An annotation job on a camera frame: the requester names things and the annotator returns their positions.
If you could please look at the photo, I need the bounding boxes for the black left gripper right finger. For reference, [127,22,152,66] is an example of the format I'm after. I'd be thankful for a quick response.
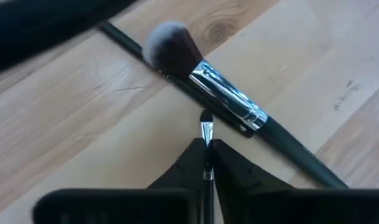
[212,138,295,224]

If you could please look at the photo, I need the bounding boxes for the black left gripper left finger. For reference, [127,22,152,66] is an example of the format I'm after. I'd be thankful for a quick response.
[146,138,208,224]

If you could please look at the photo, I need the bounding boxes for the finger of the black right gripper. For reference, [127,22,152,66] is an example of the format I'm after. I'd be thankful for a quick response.
[0,0,139,77]

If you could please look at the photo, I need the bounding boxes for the white-tipped large makeup brush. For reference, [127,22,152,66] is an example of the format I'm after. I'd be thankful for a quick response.
[141,20,349,190]

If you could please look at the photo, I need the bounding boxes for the long thin black makeup brush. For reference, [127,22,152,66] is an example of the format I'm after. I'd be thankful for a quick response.
[97,21,255,139]

